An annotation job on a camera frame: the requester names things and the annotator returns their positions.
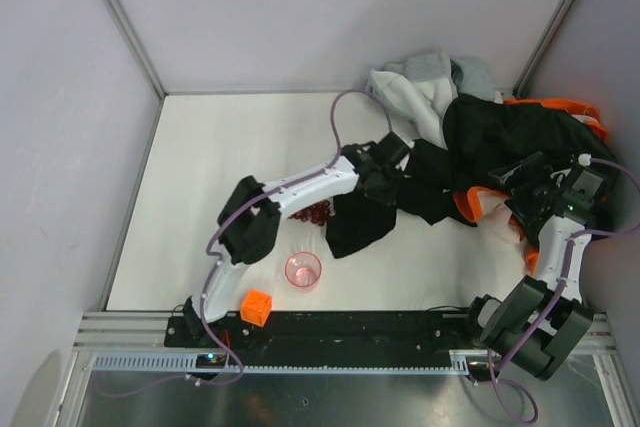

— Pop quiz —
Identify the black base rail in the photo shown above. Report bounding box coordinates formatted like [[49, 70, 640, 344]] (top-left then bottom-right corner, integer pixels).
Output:
[[164, 309, 501, 369]]

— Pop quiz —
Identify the orange cloth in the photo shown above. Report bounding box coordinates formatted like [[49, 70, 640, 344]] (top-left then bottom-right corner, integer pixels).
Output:
[[443, 94, 613, 274]]

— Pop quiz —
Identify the slotted cable duct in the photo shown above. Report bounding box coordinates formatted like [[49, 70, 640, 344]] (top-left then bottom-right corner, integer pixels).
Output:
[[92, 349, 488, 375]]

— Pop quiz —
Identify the right aluminium frame post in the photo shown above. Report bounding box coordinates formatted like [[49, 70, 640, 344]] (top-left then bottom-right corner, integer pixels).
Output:
[[511, 0, 577, 98]]

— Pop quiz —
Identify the left aluminium frame post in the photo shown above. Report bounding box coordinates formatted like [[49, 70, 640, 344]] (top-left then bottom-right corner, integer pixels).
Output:
[[102, 0, 167, 100]]

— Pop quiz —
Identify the aluminium frame post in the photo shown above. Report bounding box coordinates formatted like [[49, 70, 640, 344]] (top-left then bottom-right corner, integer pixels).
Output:
[[511, 0, 577, 98], [102, 0, 167, 100]]

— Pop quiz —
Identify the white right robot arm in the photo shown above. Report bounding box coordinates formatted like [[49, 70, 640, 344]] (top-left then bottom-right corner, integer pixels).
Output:
[[466, 153, 618, 380]]

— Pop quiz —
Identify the pink clear plastic cup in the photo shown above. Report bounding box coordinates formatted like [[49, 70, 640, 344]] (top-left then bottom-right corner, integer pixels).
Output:
[[284, 251, 322, 290]]

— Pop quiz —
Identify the orange fabric cube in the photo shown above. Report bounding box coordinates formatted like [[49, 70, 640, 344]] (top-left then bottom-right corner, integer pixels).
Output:
[[240, 289, 273, 327]]

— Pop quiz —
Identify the black cloth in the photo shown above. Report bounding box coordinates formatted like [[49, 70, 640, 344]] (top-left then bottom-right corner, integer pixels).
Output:
[[325, 94, 615, 270]]

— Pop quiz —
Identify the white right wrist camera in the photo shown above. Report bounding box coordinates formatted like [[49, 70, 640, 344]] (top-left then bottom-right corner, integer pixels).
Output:
[[577, 153, 592, 167]]

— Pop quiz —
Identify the red grape bunch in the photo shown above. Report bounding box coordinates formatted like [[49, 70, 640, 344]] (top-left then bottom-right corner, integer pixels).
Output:
[[290, 199, 334, 227]]

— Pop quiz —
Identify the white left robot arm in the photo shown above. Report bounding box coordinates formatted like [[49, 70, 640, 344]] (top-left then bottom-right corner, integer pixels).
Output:
[[183, 132, 410, 340]]

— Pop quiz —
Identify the grey white cloth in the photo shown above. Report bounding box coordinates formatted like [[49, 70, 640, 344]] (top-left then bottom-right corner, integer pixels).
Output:
[[366, 51, 503, 148]]

